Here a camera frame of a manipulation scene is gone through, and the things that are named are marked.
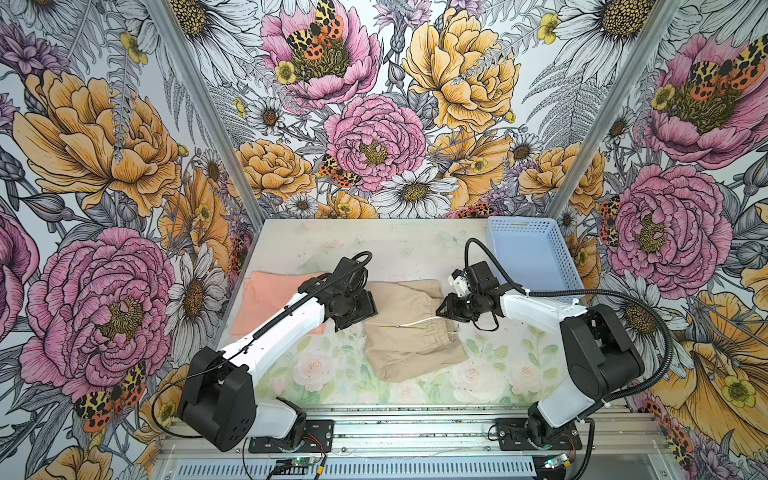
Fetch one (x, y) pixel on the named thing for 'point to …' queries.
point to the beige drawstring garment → (404, 336)
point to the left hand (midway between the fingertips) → (366, 321)
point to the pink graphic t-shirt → (263, 295)
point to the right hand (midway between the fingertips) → (442, 321)
